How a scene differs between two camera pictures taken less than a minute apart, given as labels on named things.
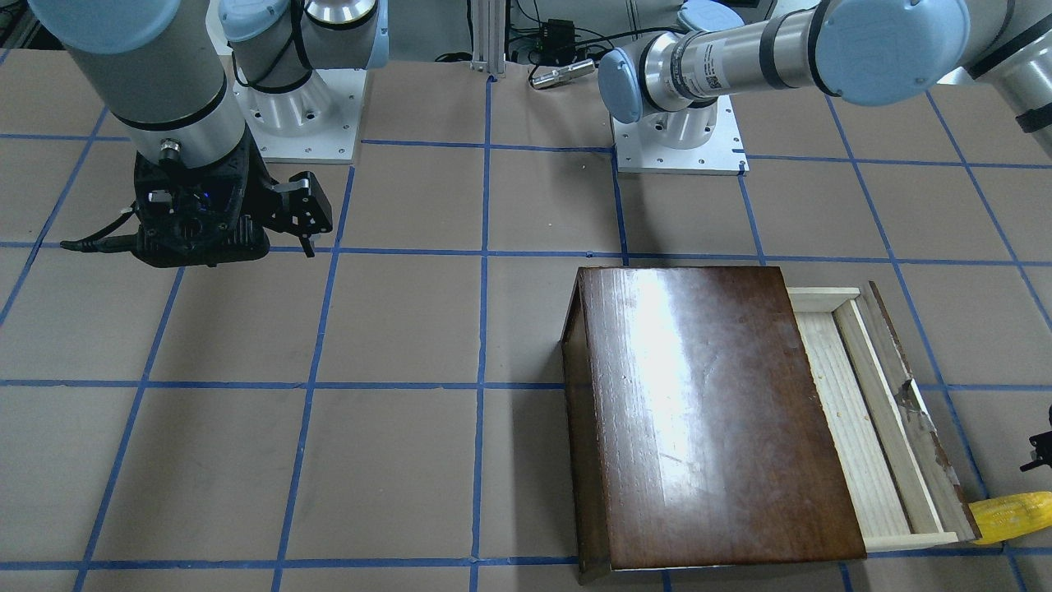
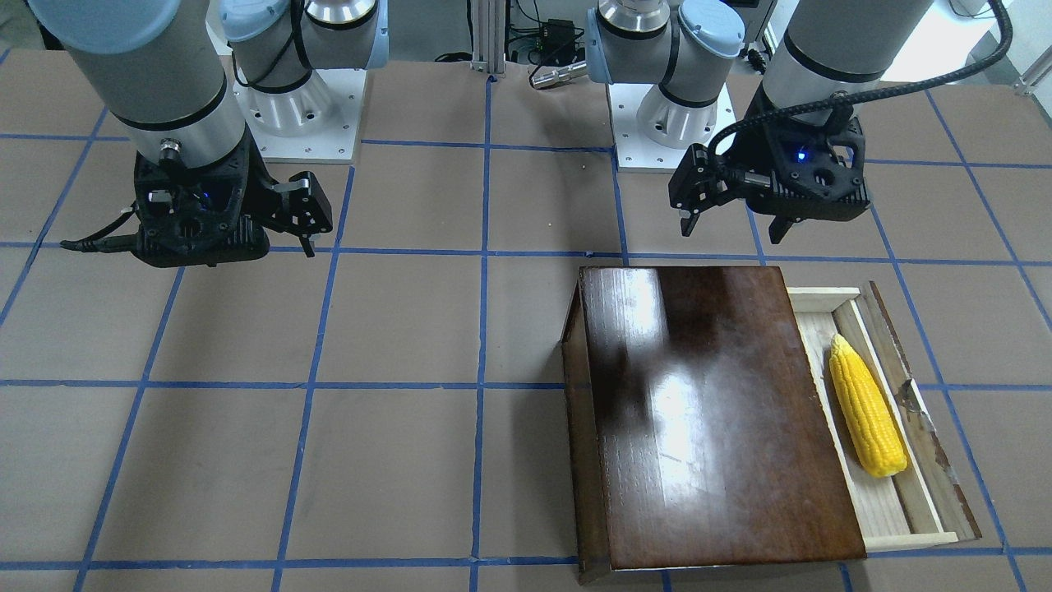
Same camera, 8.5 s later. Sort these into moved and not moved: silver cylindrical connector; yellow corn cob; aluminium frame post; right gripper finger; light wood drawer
Moved: yellow corn cob
Not moved: light wood drawer; silver cylindrical connector; aluminium frame post; right gripper finger
